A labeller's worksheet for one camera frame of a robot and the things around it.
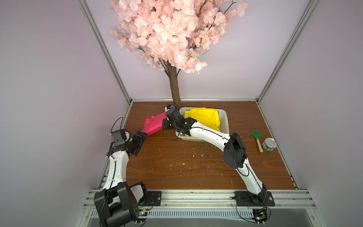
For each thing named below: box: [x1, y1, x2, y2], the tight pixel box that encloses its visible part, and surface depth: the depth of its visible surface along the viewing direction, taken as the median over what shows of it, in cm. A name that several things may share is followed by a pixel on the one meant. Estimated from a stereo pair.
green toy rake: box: [250, 130, 264, 153], surface depth 99 cm
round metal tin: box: [261, 137, 278, 152], surface depth 90 cm
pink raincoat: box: [141, 112, 167, 136], surface depth 94 cm
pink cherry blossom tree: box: [107, 0, 249, 110], surface depth 50 cm
